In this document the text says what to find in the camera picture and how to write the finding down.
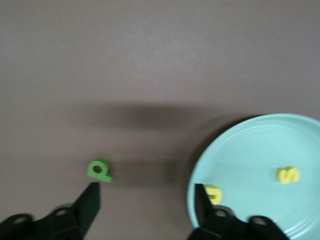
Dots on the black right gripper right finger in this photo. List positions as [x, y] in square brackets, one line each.
[225, 227]

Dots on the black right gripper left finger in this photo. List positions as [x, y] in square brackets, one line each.
[62, 225]

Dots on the yellow letter u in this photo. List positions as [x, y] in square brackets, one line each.
[217, 197]

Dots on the green letter p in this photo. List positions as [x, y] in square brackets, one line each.
[106, 176]

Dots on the yellow letter s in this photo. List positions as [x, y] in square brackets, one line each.
[287, 175]

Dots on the green plate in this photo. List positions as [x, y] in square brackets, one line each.
[250, 150]

